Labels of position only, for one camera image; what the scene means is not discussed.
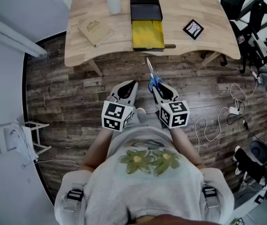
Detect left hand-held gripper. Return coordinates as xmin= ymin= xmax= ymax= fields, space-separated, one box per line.
xmin=102 ymin=80 xmax=139 ymax=133

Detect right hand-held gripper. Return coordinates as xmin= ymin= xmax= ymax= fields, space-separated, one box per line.
xmin=152 ymin=82 xmax=191 ymax=129

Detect blue-handled scissors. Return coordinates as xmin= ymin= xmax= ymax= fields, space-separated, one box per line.
xmin=146 ymin=56 xmax=164 ymax=95

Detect black box with yellow lining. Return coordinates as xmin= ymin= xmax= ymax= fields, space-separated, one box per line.
xmin=129 ymin=0 xmax=177 ymax=53

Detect person's left forearm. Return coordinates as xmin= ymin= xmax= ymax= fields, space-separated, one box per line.
xmin=80 ymin=126 xmax=116 ymax=173

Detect person's right forearm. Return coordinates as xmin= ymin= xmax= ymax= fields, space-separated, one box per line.
xmin=169 ymin=127 xmax=206 ymax=170

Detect grey trousers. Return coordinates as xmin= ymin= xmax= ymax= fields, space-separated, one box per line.
xmin=111 ymin=110 xmax=171 ymax=145

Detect wooden table leg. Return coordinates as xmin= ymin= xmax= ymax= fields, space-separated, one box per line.
xmin=88 ymin=59 xmax=104 ymax=77
xmin=198 ymin=51 xmax=221 ymax=69

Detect tan hardcover book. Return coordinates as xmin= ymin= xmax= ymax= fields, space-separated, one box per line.
xmin=77 ymin=16 xmax=115 ymax=48

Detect white vase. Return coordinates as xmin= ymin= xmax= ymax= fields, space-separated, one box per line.
xmin=106 ymin=0 xmax=122 ymax=15

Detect grey flower print shirt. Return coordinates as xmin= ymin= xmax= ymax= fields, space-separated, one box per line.
xmin=53 ymin=125 xmax=235 ymax=225

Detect grey round bin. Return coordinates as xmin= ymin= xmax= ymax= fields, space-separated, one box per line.
xmin=249 ymin=139 xmax=267 ymax=166

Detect white step stool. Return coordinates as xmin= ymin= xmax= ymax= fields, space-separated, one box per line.
xmin=0 ymin=120 xmax=52 ymax=164

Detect white slanted beam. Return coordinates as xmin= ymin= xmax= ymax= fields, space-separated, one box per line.
xmin=0 ymin=10 xmax=48 ymax=59

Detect long white cable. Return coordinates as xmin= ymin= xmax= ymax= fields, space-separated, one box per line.
xmin=194 ymin=106 xmax=230 ymax=153

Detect black picture frame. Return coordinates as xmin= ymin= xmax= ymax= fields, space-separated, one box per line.
xmin=183 ymin=19 xmax=205 ymax=40

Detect white charger cable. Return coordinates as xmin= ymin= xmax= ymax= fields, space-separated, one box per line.
xmin=229 ymin=73 xmax=263 ymax=108

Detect black floor cable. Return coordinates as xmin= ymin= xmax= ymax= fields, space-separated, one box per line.
xmin=226 ymin=100 xmax=267 ymax=146

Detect black strap buckle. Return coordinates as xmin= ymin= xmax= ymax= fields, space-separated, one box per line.
xmin=202 ymin=186 xmax=218 ymax=198
xmin=67 ymin=188 xmax=84 ymax=202

